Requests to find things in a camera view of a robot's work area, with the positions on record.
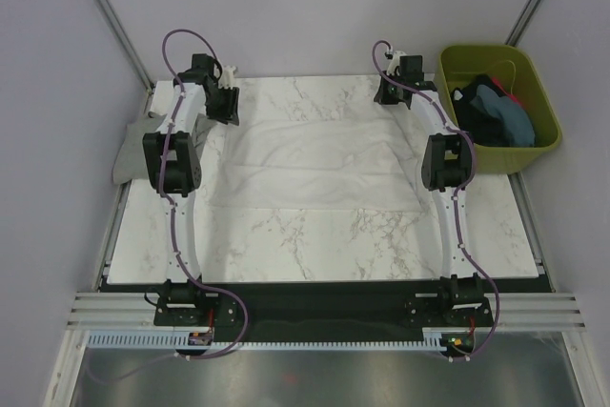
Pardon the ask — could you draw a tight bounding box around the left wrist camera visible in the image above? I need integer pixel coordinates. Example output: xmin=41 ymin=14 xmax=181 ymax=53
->
xmin=218 ymin=66 xmax=236 ymax=89

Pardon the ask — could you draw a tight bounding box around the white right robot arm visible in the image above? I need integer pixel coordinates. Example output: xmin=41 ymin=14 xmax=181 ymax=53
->
xmin=374 ymin=50 xmax=477 ymax=278

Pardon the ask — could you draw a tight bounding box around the grey folded t-shirt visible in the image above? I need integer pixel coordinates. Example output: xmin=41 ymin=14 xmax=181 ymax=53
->
xmin=112 ymin=112 xmax=214 ymax=185

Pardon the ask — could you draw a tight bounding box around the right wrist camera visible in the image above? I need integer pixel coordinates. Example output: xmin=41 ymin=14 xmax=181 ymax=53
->
xmin=385 ymin=51 xmax=406 ymax=76

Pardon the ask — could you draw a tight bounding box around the white t-shirt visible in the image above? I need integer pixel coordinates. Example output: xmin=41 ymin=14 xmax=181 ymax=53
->
xmin=213 ymin=117 xmax=424 ymax=214

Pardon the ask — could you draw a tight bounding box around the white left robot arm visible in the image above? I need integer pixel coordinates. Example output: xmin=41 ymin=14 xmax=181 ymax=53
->
xmin=142 ymin=53 xmax=239 ymax=283

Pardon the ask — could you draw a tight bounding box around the dark clothes pile in bin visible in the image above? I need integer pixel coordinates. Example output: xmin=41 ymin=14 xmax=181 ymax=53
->
xmin=451 ymin=74 xmax=536 ymax=148

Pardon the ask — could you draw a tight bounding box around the white slotted cable duct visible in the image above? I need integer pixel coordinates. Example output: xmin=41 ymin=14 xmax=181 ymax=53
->
xmin=86 ymin=330 xmax=447 ymax=352

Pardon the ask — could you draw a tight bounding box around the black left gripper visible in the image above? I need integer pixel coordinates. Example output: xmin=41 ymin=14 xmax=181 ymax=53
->
xmin=204 ymin=86 xmax=239 ymax=128

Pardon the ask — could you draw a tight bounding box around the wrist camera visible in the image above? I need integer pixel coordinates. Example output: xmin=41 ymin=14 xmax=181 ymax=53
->
xmin=218 ymin=66 xmax=236 ymax=89
xmin=385 ymin=51 xmax=406 ymax=76

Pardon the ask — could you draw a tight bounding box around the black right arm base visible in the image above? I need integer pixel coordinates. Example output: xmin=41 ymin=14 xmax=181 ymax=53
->
xmin=405 ymin=274 xmax=494 ymax=328

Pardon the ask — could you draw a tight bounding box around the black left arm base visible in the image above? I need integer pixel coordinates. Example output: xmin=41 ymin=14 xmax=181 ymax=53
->
xmin=144 ymin=280 xmax=244 ymax=328

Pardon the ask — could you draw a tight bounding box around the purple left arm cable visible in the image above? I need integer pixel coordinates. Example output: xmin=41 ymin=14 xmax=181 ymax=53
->
xmin=87 ymin=29 xmax=251 ymax=384

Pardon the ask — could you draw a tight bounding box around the aluminium front frame rail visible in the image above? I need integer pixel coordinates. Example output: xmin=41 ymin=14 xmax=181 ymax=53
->
xmin=68 ymin=293 xmax=584 ymax=331

